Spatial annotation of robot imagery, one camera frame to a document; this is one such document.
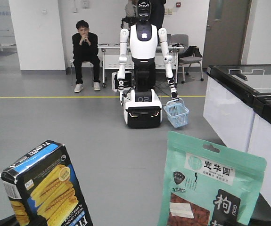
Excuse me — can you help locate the grey office chair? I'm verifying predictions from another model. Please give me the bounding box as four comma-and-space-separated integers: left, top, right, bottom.
171, 34, 204, 83

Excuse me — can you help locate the white humanoid robot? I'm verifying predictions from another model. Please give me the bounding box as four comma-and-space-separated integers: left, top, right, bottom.
117, 0, 179, 129

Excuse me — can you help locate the blue plastic shopping basket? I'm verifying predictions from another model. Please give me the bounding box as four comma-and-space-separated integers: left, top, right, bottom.
164, 98, 189, 128

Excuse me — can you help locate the black Franzzi cookie box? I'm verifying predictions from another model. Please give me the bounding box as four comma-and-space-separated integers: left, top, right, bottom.
0, 140, 93, 226

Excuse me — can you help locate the black top chest freezer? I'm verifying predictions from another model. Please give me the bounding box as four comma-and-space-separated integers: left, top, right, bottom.
203, 64, 271, 214

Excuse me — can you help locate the seated person in black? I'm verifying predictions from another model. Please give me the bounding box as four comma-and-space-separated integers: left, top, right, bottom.
72, 20, 100, 93

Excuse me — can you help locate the teal goji berry pouch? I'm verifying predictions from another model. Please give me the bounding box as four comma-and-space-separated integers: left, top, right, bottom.
158, 131, 267, 226

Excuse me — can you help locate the grey door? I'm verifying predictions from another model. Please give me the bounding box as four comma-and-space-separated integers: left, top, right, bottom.
203, 0, 251, 69

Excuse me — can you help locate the white folding table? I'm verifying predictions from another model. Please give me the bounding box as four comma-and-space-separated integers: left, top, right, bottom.
98, 43, 183, 87

